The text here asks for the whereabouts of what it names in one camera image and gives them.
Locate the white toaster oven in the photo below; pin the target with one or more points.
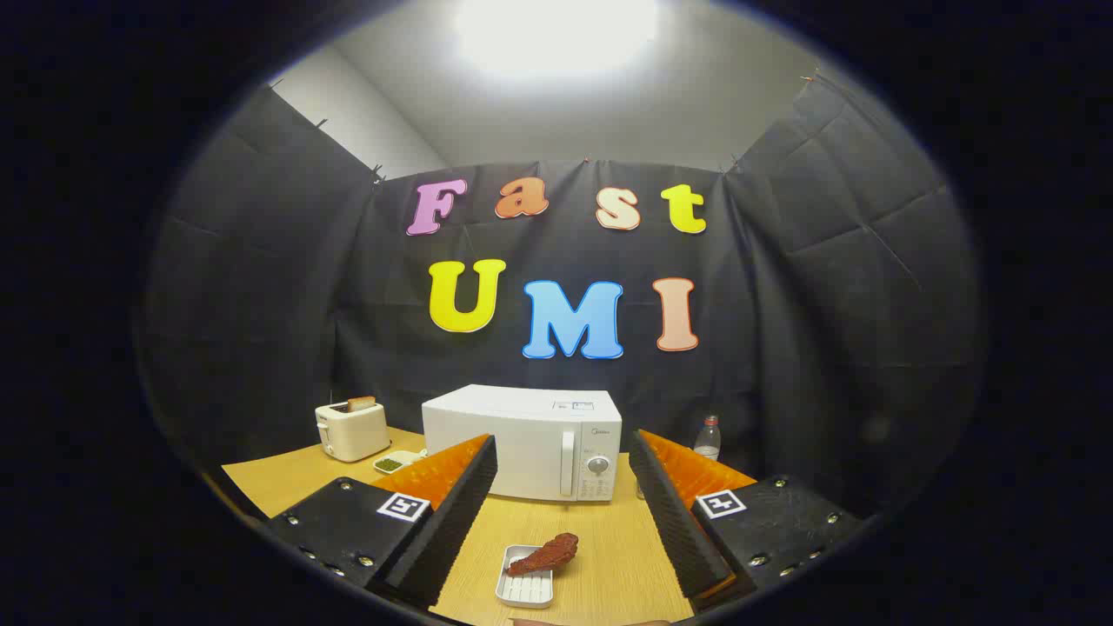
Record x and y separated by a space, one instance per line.
522 435

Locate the reddish-brown meat piece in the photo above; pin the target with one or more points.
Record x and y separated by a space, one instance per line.
548 554

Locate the small white rectangular tray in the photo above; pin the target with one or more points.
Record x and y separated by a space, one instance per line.
526 591

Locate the clear plastic water bottle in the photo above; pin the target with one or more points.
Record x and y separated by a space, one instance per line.
708 439

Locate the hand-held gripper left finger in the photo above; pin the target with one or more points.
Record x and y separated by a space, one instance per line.
452 530

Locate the cream bread toaster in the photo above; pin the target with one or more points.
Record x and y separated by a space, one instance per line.
352 433

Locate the toasted bread slice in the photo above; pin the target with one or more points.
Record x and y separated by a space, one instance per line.
362 404

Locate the green beans pile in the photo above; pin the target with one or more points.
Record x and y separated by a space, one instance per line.
389 464

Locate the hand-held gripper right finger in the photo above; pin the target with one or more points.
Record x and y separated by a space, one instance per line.
674 522

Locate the white divided dish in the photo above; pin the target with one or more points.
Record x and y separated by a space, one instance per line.
407 456

